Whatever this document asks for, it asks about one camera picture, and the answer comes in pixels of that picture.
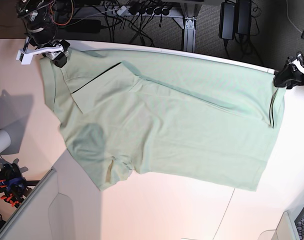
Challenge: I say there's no light green T-shirt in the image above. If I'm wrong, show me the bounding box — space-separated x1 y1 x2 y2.
40 50 285 191

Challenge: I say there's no black power brick on floor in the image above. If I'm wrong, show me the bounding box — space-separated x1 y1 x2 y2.
65 19 101 34

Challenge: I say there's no right black power adapter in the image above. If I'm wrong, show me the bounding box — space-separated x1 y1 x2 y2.
236 0 252 35

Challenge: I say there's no black power adapter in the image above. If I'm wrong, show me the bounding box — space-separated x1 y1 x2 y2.
236 0 252 35
219 1 235 40

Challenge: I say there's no left black power adapter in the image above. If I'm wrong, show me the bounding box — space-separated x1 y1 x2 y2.
219 1 235 40

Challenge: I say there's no black power strip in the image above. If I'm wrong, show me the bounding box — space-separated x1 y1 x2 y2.
128 3 173 16

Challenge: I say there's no grey aluminium table leg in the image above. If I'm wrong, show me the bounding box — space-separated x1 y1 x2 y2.
183 17 196 53

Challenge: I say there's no white panel divider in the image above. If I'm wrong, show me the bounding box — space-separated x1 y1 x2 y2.
0 168 77 240

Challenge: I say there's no white corner panel right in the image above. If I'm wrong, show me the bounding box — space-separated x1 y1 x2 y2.
258 211 300 240

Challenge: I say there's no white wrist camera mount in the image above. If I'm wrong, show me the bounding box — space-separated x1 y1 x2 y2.
16 35 63 65
288 51 304 86

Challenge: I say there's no white cable on floor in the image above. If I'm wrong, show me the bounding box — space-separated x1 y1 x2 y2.
285 0 304 48

